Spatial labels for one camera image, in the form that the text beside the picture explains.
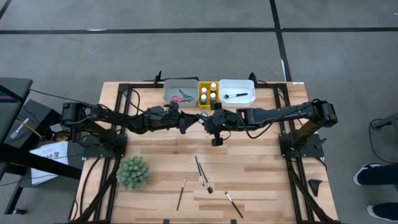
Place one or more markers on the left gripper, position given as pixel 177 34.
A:
pixel 163 119

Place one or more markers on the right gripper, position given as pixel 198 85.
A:
pixel 222 121

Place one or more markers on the green black-striped paint bottle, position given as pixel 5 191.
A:
pixel 203 99

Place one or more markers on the purple paint bottle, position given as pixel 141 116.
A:
pixel 212 97

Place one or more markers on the orange black-striped paint bottle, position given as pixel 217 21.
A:
pixel 204 91

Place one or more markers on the yellow black-striped paint bottle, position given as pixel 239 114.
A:
pixel 213 87

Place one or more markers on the fluffy grey makeup brush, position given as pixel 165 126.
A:
pixel 236 95

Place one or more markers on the black bristle brush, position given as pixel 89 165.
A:
pixel 206 179

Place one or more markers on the small white-tipped paintbrush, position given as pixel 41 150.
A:
pixel 233 203

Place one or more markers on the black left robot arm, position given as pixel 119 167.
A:
pixel 118 116

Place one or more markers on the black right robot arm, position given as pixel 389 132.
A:
pixel 280 113

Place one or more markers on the yellow plastic basket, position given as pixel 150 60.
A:
pixel 208 105

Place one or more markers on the grey plastic bin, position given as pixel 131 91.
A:
pixel 186 84

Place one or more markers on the white plastic bin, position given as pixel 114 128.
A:
pixel 239 85

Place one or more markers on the flat silver-ferrule brush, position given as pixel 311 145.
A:
pixel 199 170

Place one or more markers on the long thin black paintbrush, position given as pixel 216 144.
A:
pixel 181 194

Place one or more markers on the green artificial plant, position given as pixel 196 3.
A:
pixel 133 172

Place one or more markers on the white paper sheet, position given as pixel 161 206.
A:
pixel 46 165

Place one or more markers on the black monitor stand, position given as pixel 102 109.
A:
pixel 37 161

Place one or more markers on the black cardboard box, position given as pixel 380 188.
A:
pixel 28 121

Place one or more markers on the person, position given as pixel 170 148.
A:
pixel 379 175

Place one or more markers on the black caster wheel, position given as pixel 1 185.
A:
pixel 19 211

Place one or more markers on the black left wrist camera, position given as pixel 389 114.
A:
pixel 183 129

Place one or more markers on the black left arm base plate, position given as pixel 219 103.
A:
pixel 93 152

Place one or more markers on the black aluminium table frame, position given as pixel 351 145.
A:
pixel 112 193

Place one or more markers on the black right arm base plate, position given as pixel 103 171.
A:
pixel 311 151

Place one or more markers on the black plastic bracket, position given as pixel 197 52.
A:
pixel 314 186

